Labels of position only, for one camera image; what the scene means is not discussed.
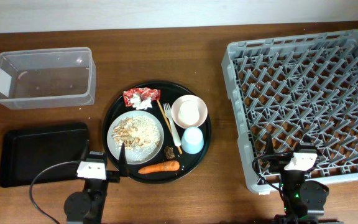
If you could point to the brown food scrap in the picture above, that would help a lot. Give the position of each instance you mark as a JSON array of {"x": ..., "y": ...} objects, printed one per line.
[{"x": 169, "y": 153}]

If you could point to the black rectangular tray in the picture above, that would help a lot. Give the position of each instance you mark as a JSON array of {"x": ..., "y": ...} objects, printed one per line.
[{"x": 27, "y": 152}]

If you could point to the white cup in bowl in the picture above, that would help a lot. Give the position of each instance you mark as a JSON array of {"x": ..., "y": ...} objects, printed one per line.
[{"x": 189, "y": 113}]

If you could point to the clear plastic bin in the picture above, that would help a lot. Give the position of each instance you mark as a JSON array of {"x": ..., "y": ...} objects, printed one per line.
[{"x": 47, "y": 78}]

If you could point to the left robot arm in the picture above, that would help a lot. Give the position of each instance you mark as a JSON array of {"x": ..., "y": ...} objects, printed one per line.
[{"x": 87, "y": 205}]

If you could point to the grey dishwasher rack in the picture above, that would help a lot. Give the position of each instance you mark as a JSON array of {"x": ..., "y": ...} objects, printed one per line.
[{"x": 290, "y": 87}]

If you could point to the red crumpled snack wrapper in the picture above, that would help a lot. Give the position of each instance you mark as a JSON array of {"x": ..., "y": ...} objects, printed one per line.
[{"x": 140, "y": 98}]

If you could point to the light blue cup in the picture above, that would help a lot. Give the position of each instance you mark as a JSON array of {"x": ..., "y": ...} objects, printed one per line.
[{"x": 192, "y": 140}]

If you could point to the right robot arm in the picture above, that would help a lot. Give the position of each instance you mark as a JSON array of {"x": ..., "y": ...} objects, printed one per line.
[{"x": 303, "y": 199}]

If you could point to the round black serving tray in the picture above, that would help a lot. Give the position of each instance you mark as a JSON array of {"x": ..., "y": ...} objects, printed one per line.
[{"x": 169, "y": 93}]

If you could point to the orange carrot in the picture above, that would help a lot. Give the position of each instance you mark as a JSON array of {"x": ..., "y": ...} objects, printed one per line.
[{"x": 169, "y": 166}]

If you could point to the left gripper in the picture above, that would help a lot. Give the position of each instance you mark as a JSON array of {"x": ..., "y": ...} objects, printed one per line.
[{"x": 113, "y": 177}]

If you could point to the white plastic fork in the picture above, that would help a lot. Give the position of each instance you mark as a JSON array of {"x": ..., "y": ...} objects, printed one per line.
[{"x": 168, "y": 114}]

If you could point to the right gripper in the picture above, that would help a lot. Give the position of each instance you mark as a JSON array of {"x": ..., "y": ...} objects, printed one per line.
[{"x": 279, "y": 162}]

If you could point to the grey dinner plate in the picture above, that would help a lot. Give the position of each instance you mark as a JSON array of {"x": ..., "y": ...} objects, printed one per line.
[{"x": 133, "y": 157}]

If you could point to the wooden chopstick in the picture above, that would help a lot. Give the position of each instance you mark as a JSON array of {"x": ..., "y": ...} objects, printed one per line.
[{"x": 167, "y": 123}]

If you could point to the rice and peanut leftovers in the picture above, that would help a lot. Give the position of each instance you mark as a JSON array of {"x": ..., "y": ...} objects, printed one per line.
[{"x": 137, "y": 133}]

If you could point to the pink bowl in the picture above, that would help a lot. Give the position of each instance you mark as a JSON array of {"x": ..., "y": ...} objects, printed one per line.
[{"x": 202, "y": 108}]

